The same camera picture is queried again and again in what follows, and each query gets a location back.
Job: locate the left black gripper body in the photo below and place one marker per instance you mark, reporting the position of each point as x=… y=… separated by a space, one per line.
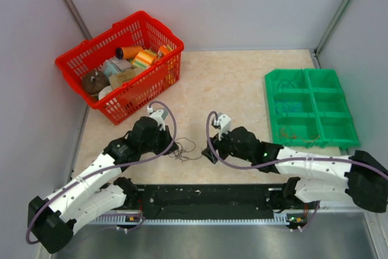
x=160 y=141

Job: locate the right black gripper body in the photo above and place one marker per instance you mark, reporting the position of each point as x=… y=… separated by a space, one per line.
x=226 y=147

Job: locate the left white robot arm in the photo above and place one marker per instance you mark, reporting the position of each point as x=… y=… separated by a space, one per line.
x=54 y=220

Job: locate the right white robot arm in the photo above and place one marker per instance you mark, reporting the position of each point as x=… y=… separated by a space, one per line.
x=357 y=178

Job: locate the white round lid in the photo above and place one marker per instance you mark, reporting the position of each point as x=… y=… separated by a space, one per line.
x=105 y=92

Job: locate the brown cardboard box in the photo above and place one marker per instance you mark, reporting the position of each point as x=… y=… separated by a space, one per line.
x=119 y=79

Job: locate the green compartment tray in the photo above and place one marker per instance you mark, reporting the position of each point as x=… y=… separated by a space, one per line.
x=308 y=108

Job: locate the brown round bun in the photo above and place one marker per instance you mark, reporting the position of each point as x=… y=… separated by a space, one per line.
x=94 y=82

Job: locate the yellow striped sponge pack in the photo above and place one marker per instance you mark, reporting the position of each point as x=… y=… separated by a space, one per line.
x=144 y=59

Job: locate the pale blue box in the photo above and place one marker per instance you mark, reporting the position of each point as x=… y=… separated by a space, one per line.
x=115 y=66

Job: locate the orange snack packet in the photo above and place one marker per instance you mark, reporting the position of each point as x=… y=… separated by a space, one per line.
x=163 y=51

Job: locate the red plastic shopping basket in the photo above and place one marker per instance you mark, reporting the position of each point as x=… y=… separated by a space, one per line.
x=137 y=29

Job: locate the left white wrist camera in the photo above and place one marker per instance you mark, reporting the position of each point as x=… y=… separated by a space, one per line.
x=159 y=116

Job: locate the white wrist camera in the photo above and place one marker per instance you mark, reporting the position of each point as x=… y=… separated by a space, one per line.
x=222 y=123
x=159 y=116

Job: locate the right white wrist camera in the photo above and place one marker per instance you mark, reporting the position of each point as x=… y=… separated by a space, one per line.
x=222 y=123

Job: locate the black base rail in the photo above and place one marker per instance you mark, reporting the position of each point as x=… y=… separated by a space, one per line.
x=210 y=201

